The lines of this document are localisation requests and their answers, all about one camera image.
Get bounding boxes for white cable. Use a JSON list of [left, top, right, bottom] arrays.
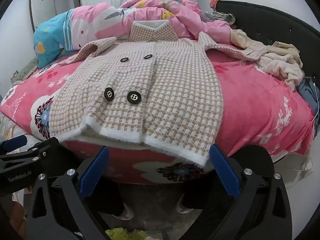
[[309, 79, 320, 137]]

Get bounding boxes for cream fluffy garments pile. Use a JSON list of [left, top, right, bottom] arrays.
[[230, 29, 301, 63]]

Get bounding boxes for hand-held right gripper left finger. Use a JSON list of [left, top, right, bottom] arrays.
[[26, 146, 110, 240]]

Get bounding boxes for beige houndstooth knit coat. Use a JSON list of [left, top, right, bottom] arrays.
[[49, 21, 271, 167]]

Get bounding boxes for green shaggy mat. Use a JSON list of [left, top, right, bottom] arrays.
[[105, 227, 151, 240]]

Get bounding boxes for grey speckled side table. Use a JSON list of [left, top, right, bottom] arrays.
[[10, 58, 38, 83]]

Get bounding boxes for white shoe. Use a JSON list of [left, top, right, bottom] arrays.
[[174, 197, 195, 214], [112, 203, 135, 221]]

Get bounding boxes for camouflage garment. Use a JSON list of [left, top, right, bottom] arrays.
[[212, 11, 237, 26]]

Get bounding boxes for cream fluffy garment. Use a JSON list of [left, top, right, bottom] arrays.
[[257, 51, 305, 91]]

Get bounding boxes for blue grey clothes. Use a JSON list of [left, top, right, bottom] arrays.
[[296, 76, 320, 136]]

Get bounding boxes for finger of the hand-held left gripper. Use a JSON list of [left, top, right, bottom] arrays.
[[0, 137, 60, 168], [0, 134, 28, 155]]

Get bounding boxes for pink printed quilt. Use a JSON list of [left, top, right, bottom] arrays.
[[71, 0, 232, 46]]

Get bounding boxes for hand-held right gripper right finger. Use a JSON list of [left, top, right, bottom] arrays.
[[209, 144, 294, 240]]

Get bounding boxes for blue pink bunny pillow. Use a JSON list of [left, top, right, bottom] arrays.
[[33, 2, 130, 69]]

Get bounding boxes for pink floral bed sheet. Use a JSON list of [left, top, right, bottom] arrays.
[[0, 37, 316, 188]]

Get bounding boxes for black bed headboard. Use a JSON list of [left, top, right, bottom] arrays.
[[215, 0, 320, 80]]

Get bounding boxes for white wall socket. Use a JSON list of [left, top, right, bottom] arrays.
[[302, 158, 315, 174]]

